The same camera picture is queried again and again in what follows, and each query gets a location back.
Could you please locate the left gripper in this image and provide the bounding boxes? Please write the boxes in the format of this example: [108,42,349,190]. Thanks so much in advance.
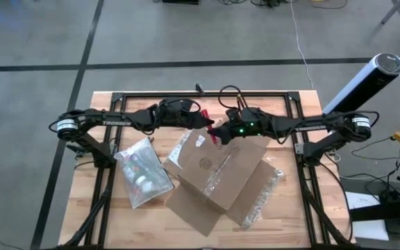
[185,112,216,129]

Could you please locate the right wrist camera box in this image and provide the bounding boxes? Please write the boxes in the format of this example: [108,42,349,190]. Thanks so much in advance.
[240,107,269,138]

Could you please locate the red box cutter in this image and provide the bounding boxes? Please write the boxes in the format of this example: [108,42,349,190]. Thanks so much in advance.
[201,108,219,144]

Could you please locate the grey metal table leg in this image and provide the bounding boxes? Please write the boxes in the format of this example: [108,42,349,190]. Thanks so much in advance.
[380,0,400,26]

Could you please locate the black floor cable bundle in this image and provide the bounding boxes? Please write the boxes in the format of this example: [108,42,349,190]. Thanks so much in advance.
[351,128,400,202]

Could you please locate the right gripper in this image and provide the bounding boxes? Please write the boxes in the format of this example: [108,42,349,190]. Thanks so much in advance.
[206,109,245,145]

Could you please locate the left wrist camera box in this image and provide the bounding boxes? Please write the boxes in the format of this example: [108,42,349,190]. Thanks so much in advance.
[156,99,190,128]

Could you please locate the black aluminium table frame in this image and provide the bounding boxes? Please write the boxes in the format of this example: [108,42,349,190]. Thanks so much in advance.
[56,90,359,250]

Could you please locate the white floor cable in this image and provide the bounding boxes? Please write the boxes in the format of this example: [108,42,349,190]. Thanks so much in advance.
[289,0,316,91]

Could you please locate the black metal bar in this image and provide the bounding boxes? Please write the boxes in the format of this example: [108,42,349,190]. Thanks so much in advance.
[348,197,400,223]

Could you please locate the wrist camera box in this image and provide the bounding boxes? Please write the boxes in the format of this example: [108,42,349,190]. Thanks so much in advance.
[156,99,190,128]
[240,107,269,138]

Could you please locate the black floor cables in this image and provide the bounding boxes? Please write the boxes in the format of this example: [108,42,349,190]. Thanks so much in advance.
[216,0,352,10]

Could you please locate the black floor device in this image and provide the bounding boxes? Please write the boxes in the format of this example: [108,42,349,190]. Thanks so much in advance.
[160,0,200,6]

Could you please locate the brown cardboard shipping box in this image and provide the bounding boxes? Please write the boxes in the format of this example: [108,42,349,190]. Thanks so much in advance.
[162,126,287,238]

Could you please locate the white black cylinder tower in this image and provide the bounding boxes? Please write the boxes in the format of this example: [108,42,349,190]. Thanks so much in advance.
[322,52,400,115]

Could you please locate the clear zip pouch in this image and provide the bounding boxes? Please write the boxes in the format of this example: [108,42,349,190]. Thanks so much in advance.
[113,137,175,210]

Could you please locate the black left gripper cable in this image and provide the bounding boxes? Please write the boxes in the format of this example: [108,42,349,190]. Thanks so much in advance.
[170,98,201,115]

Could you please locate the white paper sheet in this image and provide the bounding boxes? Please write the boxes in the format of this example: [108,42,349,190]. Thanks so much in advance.
[344,191,391,242]

